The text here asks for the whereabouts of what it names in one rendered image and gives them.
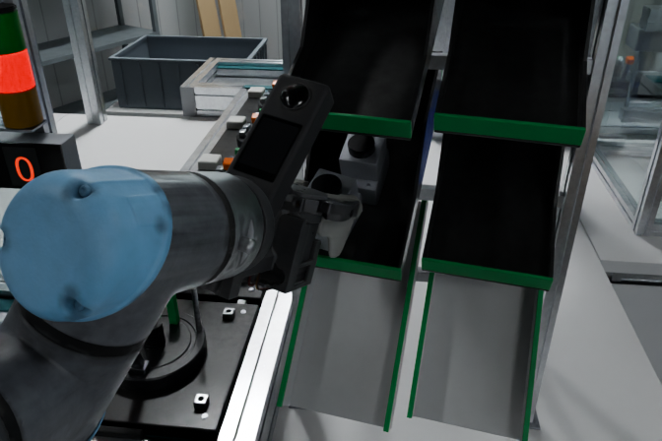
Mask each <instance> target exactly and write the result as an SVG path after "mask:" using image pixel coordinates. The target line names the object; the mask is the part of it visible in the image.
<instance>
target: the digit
mask: <svg viewBox="0 0 662 441"><path fill-rule="evenodd" d="M2 151H3V154H4V158H5V161H6V164H7V167H8V171H9V174H10V178H11V181H12V185H13V186H25V185H26V184H27V183H28V182H30V181H31V180H33V179H34V178H36V177H38V176H40V175H41V171H40V167H39V163H38V159H37V156H36V152H35V148H18V147H2Z"/></svg>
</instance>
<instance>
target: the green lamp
mask: <svg viewBox="0 0 662 441"><path fill-rule="evenodd" d="M26 48H27V46H26V42H25V38H24V34H23V30H22V25H21V21H20V17H19V13H18V10H17V9H16V10H15V11H12V12H9V13H3V14H0V55H4V54H12V53H17V52H20V51H23V50H25V49H26Z"/></svg>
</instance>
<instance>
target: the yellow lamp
mask: <svg viewBox="0 0 662 441"><path fill-rule="evenodd" d="M0 112H1V116H2V119H3V123H4V126H5V127H7V128H10V129H24V128H30V127H33V126H36V125H38V124H40V123H41V122H42V121H43V120H44V118H43V114H42V110H41V106H40V102H39V97H38V93H37V89H36V86H34V87H33V88H31V89H29V90H26V91H23V92H18V93H9V94H3V93H0Z"/></svg>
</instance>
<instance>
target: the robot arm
mask: <svg viewBox="0 0 662 441"><path fill-rule="evenodd" d="M333 104H334V99H333V96H332V94H331V90H330V88H329V87H328V86H327V85H323V84H320V83H316V82H313V81H310V80H307V79H303V78H299V77H296V76H292V75H289V74H283V75H281V76H280V77H279V79H278V81H277V82H276V84H275V86H274V88H273V90H272V91H271V92H270V94H269V96H268V98H267V99H266V101H265V103H264V105H263V107H262V108H261V110H260V112H259V114H258V115H257V117H256V119H255V121H254V123H253V124H252V126H251V128H250V130H249V132H248V133H247V135H246V137H245V139H244V141H243V142H242V144H241V146H240V148H239V149H238V151H237V153H236V155H235V157H234V158H233V160H232V163H231V165H230V166H229V168H228V170H227V172H226V173H224V172H219V171H190V170H180V171H178V170H153V169H136V168H133V167H129V166H124V165H100V166H95V167H91V168H88V169H61V170H54V171H50V172H47V173H44V174H42V175H40V176H38V177H36V178H34V179H33V180H31V181H30V182H28V183H27V184H26V185H25V186H24V187H23V188H21V189H20V190H19V191H18V193H17V194H16V195H15V196H14V197H13V199H12V200H11V202H10V204H9V205H8V207H7V209H6V211H5V213H4V216H3V219H2V221H1V224H0V228H1V230H2V231H3V233H4V236H3V246H2V247H0V269H1V272H2V275H3V278H4V281H5V283H6V285H7V287H8V288H9V290H10V291H11V293H12V294H13V296H14V297H15V300H14V301H13V303H12V305H11V307H10V309H9V311H8V313H7V315H6V317H5V319H4V321H3V322H2V324H1V325H0V441H91V440H92V439H93V438H94V436H95V435H96V433H97V431H98V430H99V427H100V425H101V423H102V420H103V418H104V415H105V411H106V409H107V407H108V406H109V404H110V402H111V401H112V399H113V397H114V395H115V394H116V392H117V390H118V388H119V387H120V385H121V383H122V382H123V380H124V378H125V376H126V375H127V373H128V371H129V369H130V368H131V366H132V364H133V363H134V361H135V359H136V357H137V356H138V354H139V352H140V350H141V349H142V347H143V345H144V344H145V342H146V340H147V338H148V336H149V335H150V334H151V332H152V330H153V329H154V327H155V325H156V323H157V322H158V320H159V318H160V316H161V315H162V313H163V311H164V309H165V308H166V305H167V304H168V302H169V300H170V299H171V298H172V297H173V296H174V295H175V294H176V293H179V292H182V291H185V290H188V289H192V288H195V287H199V288H202V289H207V290H210V291H212V292H213V293H214V294H216V295H218V296H220V297H222V298H225V299H227V300H230V299H233V298H236V297H238V294H239V290H240V286H241V283H243V282H246V281H247V285H248V286H254V285H255V287H256V289H258V290H261V291H264V290H270V289H275V290H277V291H279V292H282V293H288V292H291V291H293V290H296V289H298V288H301V287H303V286H306V285H308V284H311V280H312V276H313V273H314V269H315V265H316V261H317V256H318V252H319V249H320V245H321V240H318V239H315V236H316V233H317V234H318V235H319V236H326V237H327V239H328V254H329V257H330V258H336V257H338V256H339V255H340V254H341V252H342V250H343V248H344V245H345V243H346V240H347V238H348V235H349V233H350V230H351V228H352V225H353V222H354V220H355V219H356V218H357V217H359V216H360V214H361V213H362V209H363V205H362V203H361V202H360V200H359V199H358V198H357V197H356V196H355V195H351V194H349V195H343V194H340V195H334V194H328V193H323V192H321V191H318V190H315V189H311V188H308V185H309V183H310V182H308V181H304V180H298V179H296V177H297V176H298V173H299V171H300V169H301V167H302V165H303V163H304V161H305V159H306V157H307V155H308V153H309V151H310V149H311V147H312V145H313V143H314V141H315V139H316V137H317V135H318V133H319V132H320V130H321V128H322V126H323V124H324V122H325V120H326V118H327V116H328V114H329V112H330V110H331V108H332V106H333ZM302 281H303V282H302ZM267 282H268V283H267ZM250 283H252V284H250ZM259 286H263V287H265V288H259Z"/></svg>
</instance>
